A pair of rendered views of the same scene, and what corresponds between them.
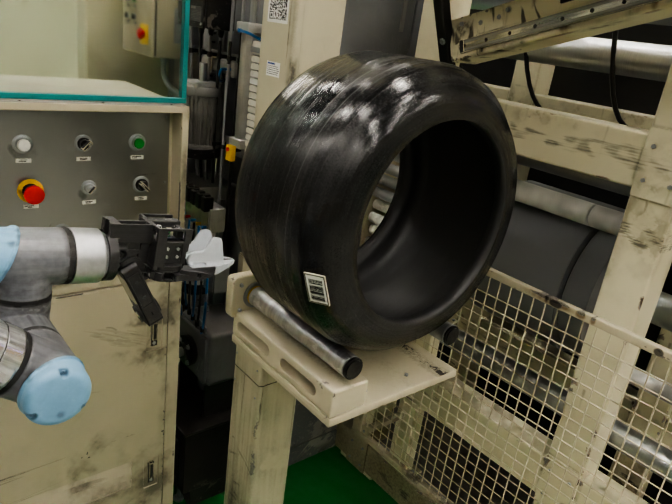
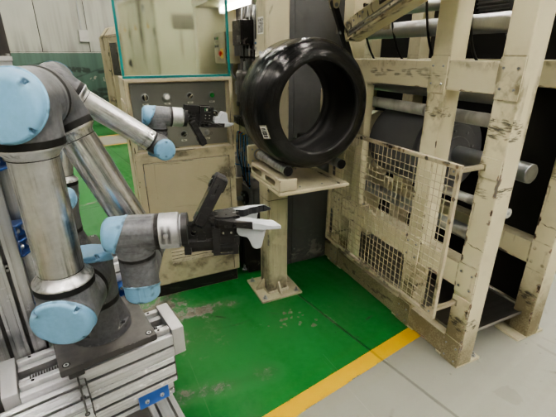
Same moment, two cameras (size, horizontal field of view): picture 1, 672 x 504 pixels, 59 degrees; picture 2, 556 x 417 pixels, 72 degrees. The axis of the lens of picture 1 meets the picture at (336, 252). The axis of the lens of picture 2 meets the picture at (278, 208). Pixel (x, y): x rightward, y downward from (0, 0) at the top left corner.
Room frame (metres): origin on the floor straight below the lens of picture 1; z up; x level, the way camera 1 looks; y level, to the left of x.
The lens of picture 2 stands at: (-0.62, -0.50, 1.38)
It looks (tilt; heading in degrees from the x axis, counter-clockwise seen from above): 22 degrees down; 17
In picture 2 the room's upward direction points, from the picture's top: straight up
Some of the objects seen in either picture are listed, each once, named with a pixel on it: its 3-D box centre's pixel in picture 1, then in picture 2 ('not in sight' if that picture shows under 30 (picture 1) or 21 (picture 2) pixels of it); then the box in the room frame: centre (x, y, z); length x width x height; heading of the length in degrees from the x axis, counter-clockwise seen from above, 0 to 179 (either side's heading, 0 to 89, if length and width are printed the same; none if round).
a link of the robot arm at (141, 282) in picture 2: not in sight; (141, 270); (-0.02, 0.00, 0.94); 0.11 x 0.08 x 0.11; 27
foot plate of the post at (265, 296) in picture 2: not in sight; (274, 284); (1.35, 0.14, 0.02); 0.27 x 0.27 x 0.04; 42
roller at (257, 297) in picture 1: (299, 328); (272, 162); (1.08, 0.05, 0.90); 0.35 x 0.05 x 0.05; 42
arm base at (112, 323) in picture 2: not in sight; (97, 311); (0.02, 0.19, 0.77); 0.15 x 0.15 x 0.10
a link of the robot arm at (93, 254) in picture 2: not in sight; (88, 273); (0.01, 0.18, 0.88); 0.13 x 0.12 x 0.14; 27
